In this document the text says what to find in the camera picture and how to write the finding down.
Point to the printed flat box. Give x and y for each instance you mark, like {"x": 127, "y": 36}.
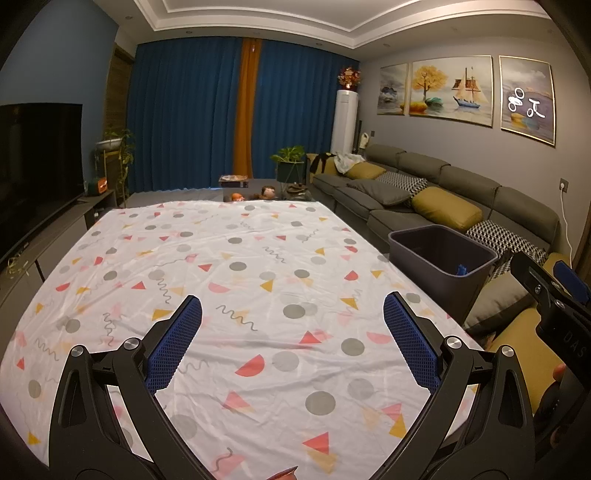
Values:
{"x": 235, "y": 181}

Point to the leafy green potted plant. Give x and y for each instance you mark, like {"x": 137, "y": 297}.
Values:
{"x": 290, "y": 159}

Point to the person's right hand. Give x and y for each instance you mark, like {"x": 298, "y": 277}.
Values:
{"x": 559, "y": 371}

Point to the yellow pillow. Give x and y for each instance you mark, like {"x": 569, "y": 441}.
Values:
{"x": 445, "y": 210}
{"x": 364, "y": 171}

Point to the brown round tray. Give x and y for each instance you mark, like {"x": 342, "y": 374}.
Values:
{"x": 297, "y": 188}

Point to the purple grey framed painting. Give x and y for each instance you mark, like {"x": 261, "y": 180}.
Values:
{"x": 526, "y": 99}

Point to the orange curtain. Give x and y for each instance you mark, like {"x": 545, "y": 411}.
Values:
{"x": 247, "y": 110}

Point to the red gold flower ornament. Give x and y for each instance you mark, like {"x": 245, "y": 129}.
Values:
{"x": 349, "y": 77}

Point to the trailing potted plant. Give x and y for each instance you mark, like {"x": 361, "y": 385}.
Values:
{"x": 122, "y": 147}

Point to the blue foam net sleeve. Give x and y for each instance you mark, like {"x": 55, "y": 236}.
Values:
{"x": 462, "y": 270}

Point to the brown wooden wall screen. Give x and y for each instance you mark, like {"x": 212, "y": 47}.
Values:
{"x": 119, "y": 106}

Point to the dark grey plastic bin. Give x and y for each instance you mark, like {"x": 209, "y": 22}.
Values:
{"x": 429, "y": 286}

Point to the white patterned tablecloth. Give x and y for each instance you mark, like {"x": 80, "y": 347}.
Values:
{"x": 258, "y": 286}

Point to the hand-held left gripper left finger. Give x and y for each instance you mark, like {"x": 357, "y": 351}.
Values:
{"x": 175, "y": 341}

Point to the grey pillow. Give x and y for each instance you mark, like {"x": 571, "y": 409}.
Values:
{"x": 498, "y": 300}
{"x": 378, "y": 193}

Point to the white standing air conditioner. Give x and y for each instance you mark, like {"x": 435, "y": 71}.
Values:
{"x": 344, "y": 122}

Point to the gold plant stand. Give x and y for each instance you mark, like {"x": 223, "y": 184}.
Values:
{"x": 104, "y": 175}

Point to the black flat television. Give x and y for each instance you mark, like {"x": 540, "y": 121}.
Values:
{"x": 37, "y": 175}

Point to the blue curtain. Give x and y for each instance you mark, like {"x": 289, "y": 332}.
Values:
{"x": 184, "y": 120}
{"x": 300, "y": 106}

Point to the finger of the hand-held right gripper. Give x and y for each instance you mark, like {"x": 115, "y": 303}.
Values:
{"x": 535, "y": 277}
{"x": 572, "y": 279}

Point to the grey sofa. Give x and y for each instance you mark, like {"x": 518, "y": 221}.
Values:
{"x": 521, "y": 203}

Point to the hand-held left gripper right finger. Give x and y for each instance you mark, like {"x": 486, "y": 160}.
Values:
{"x": 411, "y": 341}

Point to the small orange doll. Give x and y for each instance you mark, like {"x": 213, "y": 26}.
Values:
{"x": 236, "y": 197}

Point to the wall socket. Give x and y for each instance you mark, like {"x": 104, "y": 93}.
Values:
{"x": 563, "y": 184}

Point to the large yellow cushion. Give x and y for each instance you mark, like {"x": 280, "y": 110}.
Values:
{"x": 521, "y": 350}

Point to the large sailboat painting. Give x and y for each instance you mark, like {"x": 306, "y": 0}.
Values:
{"x": 450, "y": 87}

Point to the black white patterned pillow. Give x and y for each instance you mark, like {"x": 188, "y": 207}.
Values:
{"x": 503, "y": 235}
{"x": 406, "y": 182}

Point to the small landscape painting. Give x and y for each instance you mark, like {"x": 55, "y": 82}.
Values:
{"x": 392, "y": 90}

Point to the small white appliance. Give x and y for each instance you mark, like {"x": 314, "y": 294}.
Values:
{"x": 364, "y": 140}

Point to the dark grey television cabinet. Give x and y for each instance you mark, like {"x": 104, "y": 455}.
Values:
{"x": 60, "y": 230}

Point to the small brown doll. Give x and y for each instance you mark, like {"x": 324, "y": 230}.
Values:
{"x": 267, "y": 192}

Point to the white crumpled garment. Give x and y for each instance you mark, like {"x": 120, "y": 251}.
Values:
{"x": 348, "y": 162}

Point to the gold ribbon tangle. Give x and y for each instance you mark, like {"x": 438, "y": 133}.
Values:
{"x": 16, "y": 267}

